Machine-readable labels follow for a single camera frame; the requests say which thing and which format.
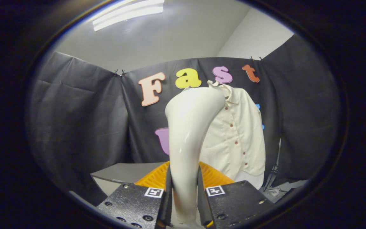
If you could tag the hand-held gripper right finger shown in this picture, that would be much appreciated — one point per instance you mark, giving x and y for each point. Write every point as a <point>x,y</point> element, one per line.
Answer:
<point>201,200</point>

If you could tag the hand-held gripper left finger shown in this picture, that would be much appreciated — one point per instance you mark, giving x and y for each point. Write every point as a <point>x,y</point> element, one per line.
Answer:
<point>168,203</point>

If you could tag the white garment steamer nozzle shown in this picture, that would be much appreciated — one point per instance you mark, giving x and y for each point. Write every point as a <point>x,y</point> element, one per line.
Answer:
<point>186,133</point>

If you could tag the cream button shirt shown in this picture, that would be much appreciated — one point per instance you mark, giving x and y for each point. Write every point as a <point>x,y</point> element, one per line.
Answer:
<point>240,136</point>

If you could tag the white clothes hanger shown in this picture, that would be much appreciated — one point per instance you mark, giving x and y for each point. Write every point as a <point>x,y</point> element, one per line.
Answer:
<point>213,84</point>

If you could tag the grey drawer cabinet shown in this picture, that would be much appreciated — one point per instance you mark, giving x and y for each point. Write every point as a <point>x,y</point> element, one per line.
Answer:
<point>122,171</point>

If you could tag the black backdrop cloth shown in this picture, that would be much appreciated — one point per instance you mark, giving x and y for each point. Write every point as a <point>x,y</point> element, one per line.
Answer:
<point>81,111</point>

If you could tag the ceiling light panel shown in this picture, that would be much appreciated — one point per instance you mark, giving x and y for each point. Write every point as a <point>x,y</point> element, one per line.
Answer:
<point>129,14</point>

